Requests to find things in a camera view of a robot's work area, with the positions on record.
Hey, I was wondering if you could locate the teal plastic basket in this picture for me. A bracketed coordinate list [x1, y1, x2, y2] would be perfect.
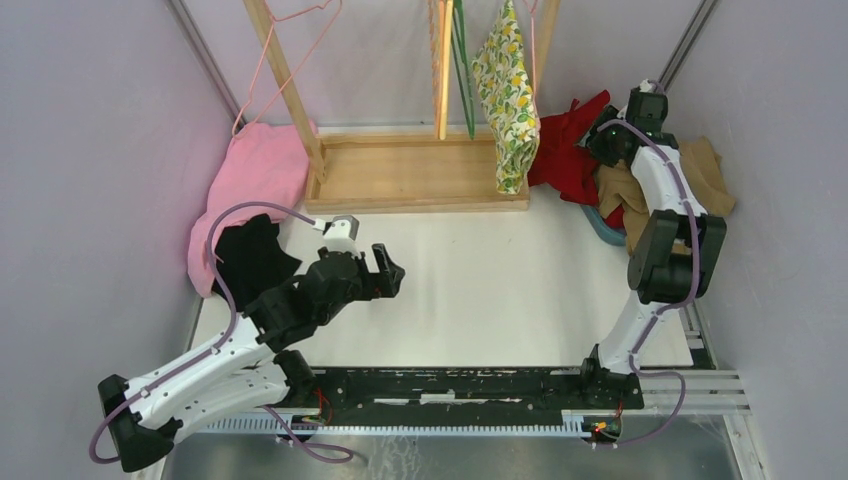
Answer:
[580, 205, 627, 247]

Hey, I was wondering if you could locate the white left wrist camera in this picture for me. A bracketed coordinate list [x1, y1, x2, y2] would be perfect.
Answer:
[312, 215, 361, 258]

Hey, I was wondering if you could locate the yellow wooden hanger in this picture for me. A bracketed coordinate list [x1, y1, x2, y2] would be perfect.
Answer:
[426, 0, 454, 140]

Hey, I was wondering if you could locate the wooden clothes rack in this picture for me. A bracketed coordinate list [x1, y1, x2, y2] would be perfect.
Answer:
[241, 0, 563, 215]

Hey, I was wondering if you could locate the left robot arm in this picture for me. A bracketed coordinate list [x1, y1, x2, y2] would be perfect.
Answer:
[96, 243, 406, 473]

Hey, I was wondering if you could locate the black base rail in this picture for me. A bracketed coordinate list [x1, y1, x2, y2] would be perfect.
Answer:
[276, 357, 645, 427]

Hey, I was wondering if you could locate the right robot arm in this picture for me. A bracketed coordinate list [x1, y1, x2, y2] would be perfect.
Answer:
[577, 80, 727, 408]

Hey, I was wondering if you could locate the tan garment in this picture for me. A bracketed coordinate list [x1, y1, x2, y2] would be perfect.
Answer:
[595, 137, 736, 253]

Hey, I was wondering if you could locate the black cloth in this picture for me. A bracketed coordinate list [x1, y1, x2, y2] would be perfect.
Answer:
[215, 214, 302, 312]

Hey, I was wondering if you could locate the pink hanger on rack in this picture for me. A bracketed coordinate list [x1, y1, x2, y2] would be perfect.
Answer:
[231, 1, 344, 144]

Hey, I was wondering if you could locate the lemon print skirt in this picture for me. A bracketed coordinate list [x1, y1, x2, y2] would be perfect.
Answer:
[471, 1, 540, 195]

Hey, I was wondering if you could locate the pink garment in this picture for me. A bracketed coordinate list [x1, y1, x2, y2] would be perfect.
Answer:
[187, 123, 310, 298]

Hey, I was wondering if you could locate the green wire hanger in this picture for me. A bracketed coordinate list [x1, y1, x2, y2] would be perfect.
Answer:
[451, 0, 476, 140]

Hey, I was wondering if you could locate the red garment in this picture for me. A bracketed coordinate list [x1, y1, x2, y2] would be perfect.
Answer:
[527, 90, 626, 230]

